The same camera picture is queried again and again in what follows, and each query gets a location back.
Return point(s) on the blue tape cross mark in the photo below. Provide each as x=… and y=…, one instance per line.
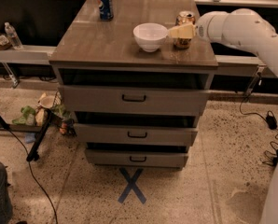
x=131, y=186

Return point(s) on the black power adapter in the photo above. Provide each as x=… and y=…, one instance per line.
x=271, y=120

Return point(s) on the white bowl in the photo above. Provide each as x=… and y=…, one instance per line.
x=150, y=36

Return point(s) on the black tripod leg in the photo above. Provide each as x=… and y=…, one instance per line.
x=33, y=153

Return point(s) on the top grey drawer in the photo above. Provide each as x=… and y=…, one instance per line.
x=133, y=100

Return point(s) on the grey drawer cabinet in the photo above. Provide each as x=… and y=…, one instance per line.
x=104, y=53

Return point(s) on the middle grey drawer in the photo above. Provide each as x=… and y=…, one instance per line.
x=135, y=135

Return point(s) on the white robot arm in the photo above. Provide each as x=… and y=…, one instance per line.
x=245, y=30

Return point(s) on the grey drawer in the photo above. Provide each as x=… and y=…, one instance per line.
x=133, y=100
x=133, y=158
x=135, y=135

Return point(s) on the brown tray with items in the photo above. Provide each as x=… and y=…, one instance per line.
x=0, y=42

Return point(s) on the orange soda can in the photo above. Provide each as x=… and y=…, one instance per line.
x=184, y=17

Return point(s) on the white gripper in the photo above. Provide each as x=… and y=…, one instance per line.
x=206, y=29

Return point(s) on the bottom grey drawer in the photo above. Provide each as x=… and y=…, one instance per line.
x=133, y=158

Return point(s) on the blue pepsi can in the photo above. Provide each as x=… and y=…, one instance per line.
x=106, y=10

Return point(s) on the clear plastic water bottle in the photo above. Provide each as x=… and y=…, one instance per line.
x=13, y=36

